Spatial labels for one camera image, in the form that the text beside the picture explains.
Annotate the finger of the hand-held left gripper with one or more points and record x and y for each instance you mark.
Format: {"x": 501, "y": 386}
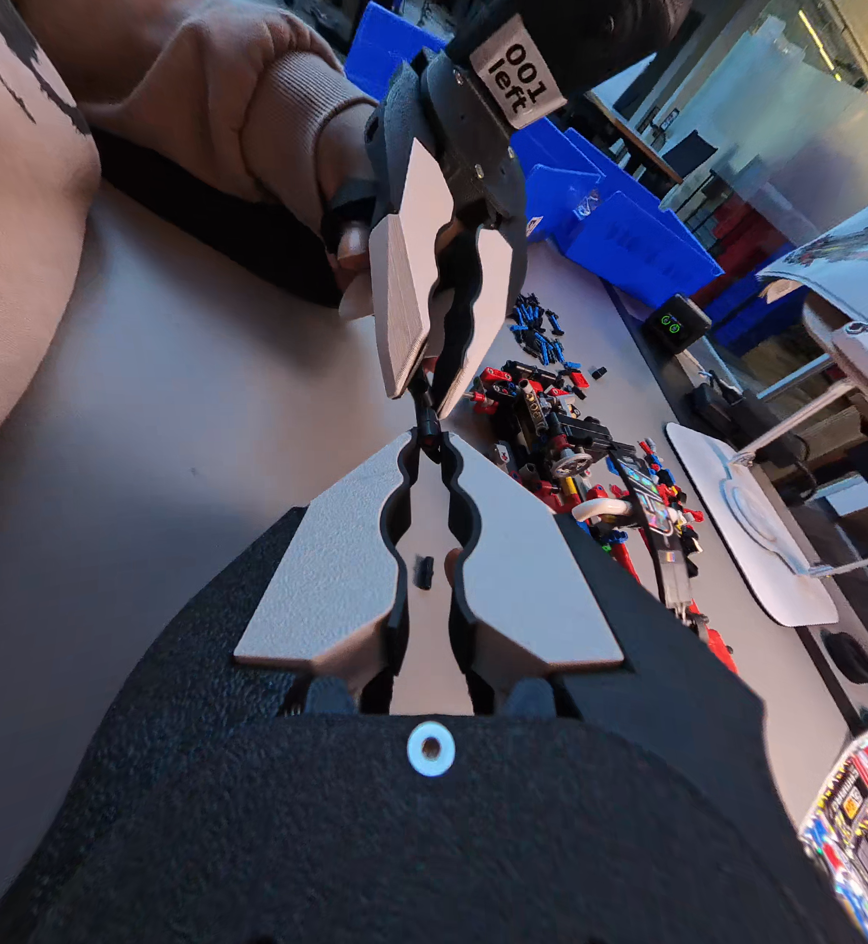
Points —
{"x": 493, "y": 295}
{"x": 404, "y": 258}

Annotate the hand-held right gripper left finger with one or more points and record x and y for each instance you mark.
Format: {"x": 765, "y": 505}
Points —
{"x": 323, "y": 582}

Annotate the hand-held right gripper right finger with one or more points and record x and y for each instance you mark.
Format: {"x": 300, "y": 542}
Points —
{"x": 537, "y": 590}

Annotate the black lego subassembly red pin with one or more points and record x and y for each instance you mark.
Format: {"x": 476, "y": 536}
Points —
{"x": 426, "y": 424}

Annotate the person's left forearm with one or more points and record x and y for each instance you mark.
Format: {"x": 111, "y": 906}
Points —
{"x": 220, "y": 88}

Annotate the red square lego plate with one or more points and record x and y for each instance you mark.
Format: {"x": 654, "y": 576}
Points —
{"x": 580, "y": 378}

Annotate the partly built lego car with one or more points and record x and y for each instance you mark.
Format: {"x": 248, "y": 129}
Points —
{"x": 574, "y": 457}

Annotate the person's right hand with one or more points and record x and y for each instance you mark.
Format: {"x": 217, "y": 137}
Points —
{"x": 453, "y": 566}

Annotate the person's left hand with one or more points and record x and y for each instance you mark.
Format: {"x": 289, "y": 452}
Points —
{"x": 338, "y": 155}

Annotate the pile of blue black pins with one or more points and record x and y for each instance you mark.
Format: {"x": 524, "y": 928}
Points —
{"x": 541, "y": 332}

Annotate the black device green lights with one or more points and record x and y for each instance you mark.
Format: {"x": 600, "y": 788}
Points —
{"x": 673, "y": 324}

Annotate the white book stand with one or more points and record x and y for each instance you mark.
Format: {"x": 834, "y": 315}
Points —
{"x": 751, "y": 516}

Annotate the black power adapter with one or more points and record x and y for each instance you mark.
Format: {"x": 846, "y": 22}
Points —
{"x": 743, "y": 420}

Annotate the holographic sticker sheet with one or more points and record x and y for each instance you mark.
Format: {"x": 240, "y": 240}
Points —
{"x": 858, "y": 833}

